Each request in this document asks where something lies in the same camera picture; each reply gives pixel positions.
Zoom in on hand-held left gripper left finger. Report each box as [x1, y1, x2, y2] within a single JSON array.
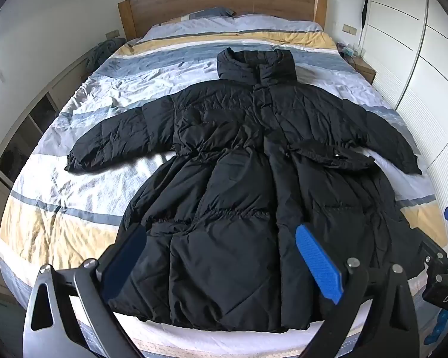
[[24, 224, 148, 358]]

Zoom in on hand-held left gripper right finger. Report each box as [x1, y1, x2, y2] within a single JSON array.
[[295, 224, 422, 358]]

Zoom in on black puffer coat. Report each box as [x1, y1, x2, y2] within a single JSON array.
[[65, 47, 422, 334]]

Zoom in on striped bed duvet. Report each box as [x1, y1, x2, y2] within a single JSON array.
[[0, 13, 448, 358]]

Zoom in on low white glass-door cabinet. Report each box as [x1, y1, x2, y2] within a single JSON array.
[[0, 54, 94, 269]]

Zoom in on white wardrobe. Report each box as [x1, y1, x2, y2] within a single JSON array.
[[358, 0, 448, 209]]

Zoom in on wooden nightstand with small items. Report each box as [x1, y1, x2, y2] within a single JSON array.
[[349, 55, 376, 84]]

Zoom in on small items on nightstand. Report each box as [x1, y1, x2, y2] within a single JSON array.
[[338, 43, 364, 58]]

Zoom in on dark green cloth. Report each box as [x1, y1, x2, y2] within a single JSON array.
[[85, 38, 125, 71]]

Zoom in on blue striped pillow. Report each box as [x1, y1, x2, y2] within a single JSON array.
[[160, 6, 236, 27]]

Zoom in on wooden headboard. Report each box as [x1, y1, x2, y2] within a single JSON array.
[[117, 0, 328, 40]]

